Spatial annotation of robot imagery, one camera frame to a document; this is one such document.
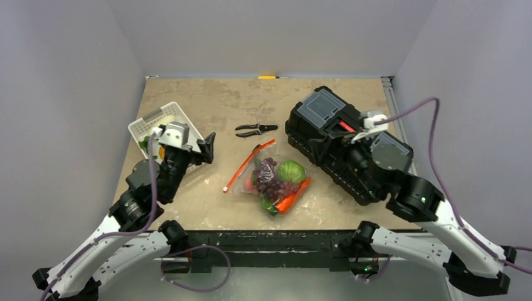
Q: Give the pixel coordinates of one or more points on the white plastic basket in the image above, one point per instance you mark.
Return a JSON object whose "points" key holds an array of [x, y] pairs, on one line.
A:
{"points": [[146, 126]]}

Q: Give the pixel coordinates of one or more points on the black pliers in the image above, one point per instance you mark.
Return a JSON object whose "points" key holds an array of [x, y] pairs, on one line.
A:
{"points": [[254, 129]]}

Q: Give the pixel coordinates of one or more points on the green toy leaf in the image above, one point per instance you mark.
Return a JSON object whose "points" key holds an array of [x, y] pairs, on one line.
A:
{"points": [[144, 144]]}

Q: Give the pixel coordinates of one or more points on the toy peach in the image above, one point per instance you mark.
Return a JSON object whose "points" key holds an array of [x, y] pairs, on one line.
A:
{"points": [[248, 184]]}

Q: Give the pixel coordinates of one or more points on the clear zip top bag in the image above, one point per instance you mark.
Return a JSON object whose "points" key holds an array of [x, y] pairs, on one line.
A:
{"points": [[268, 149]]}

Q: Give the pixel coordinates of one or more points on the black plastic toolbox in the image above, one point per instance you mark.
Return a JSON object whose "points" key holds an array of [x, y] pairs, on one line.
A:
{"points": [[323, 128]]}

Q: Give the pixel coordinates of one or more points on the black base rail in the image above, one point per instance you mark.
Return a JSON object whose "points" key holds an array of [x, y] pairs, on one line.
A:
{"points": [[334, 250]]}

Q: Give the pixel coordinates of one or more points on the purple toy grapes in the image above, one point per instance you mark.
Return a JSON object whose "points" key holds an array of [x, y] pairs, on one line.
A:
{"points": [[267, 183]]}

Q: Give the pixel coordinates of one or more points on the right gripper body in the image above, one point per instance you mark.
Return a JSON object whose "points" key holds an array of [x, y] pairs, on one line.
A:
{"points": [[349, 138]]}

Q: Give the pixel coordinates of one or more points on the orange toy carrot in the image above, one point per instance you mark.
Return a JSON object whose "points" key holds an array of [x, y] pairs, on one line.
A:
{"points": [[287, 203]]}

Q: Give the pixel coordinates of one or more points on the green toy cucumber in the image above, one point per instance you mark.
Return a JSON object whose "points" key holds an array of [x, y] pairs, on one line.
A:
{"points": [[268, 206]]}

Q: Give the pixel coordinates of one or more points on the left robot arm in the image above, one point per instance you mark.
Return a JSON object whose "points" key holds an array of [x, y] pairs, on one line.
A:
{"points": [[123, 240]]}

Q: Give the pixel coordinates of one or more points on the orange toy pepper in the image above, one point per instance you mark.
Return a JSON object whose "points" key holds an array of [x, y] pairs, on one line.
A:
{"points": [[161, 152]]}

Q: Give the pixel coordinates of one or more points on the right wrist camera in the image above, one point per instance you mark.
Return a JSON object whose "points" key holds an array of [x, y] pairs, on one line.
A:
{"points": [[374, 122]]}

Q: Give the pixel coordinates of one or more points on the green toy cabbage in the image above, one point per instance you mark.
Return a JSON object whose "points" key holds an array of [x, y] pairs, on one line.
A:
{"points": [[291, 171]]}

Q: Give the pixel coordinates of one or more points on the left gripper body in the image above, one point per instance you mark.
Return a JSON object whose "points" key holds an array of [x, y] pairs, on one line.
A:
{"points": [[177, 164]]}

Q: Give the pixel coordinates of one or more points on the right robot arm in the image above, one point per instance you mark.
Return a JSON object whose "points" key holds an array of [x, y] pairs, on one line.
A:
{"points": [[472, 263]]}

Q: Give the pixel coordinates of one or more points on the white toy radish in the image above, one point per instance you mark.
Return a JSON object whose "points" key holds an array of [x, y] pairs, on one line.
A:
{"points": [[165, 120]]}

